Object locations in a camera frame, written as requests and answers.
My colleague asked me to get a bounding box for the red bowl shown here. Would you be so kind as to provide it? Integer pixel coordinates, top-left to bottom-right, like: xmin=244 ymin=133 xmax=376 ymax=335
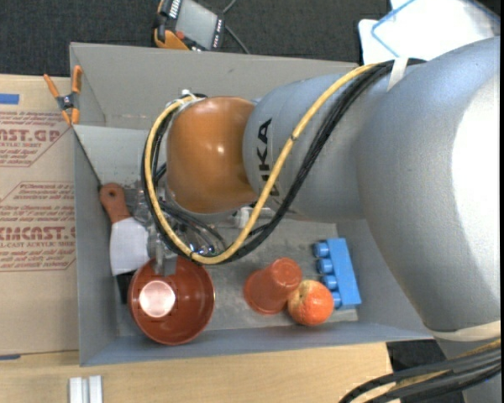
xmin=127 ymin=255 xmax=217 ymax=347

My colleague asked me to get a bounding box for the orange-red cup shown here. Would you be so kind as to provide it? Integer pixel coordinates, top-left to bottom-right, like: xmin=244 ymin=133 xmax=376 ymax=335
xmin=243 ymin=257 xmax=304 ymax=316

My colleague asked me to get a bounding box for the brown cardboard board red print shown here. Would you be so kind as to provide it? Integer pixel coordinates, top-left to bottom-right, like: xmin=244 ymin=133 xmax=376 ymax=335
xmin=0 ymin=72 xmax=81 ymax=361

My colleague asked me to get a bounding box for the orange peach fruit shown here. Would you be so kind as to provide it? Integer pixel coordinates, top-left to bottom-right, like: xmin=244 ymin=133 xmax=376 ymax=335
xmin=286 ymin=279 xmax=336 ymax=327

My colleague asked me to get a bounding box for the blue toy brick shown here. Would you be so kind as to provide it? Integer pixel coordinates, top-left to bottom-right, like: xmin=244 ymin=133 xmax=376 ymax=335
xmin=311 ymin=237 xmax=363 ymax=310

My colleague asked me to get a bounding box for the grey metal bin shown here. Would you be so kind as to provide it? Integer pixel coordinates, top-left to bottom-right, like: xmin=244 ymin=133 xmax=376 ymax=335
xmin=69 ymin=42 xmax=437 ymax=367

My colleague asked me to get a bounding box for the white spatula red-brown handle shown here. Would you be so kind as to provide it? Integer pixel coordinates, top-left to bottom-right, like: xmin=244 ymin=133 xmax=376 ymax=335
xmin=98 ymin=182 xmax=153 ymax=277

